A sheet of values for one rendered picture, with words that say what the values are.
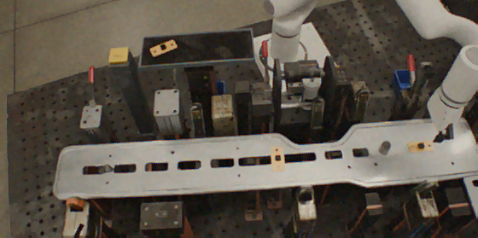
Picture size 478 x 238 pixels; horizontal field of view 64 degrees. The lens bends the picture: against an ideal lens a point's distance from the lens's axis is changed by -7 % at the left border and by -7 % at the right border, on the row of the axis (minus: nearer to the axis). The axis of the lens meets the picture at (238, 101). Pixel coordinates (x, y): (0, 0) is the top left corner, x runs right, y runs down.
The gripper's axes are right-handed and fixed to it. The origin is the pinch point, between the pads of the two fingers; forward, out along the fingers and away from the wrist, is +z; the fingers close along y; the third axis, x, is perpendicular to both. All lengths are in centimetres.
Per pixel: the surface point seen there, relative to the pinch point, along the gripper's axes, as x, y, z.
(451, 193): 6.1, 16.1, 14.0
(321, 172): -33.9, 5.9, 12.0
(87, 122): -107, -14, 6
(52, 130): -138, -36, 42
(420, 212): -8.2, 23.0, 8.3
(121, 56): -94, -32, -4
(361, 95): -18.6, -14.9, 2.7
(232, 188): -61, 9, 12
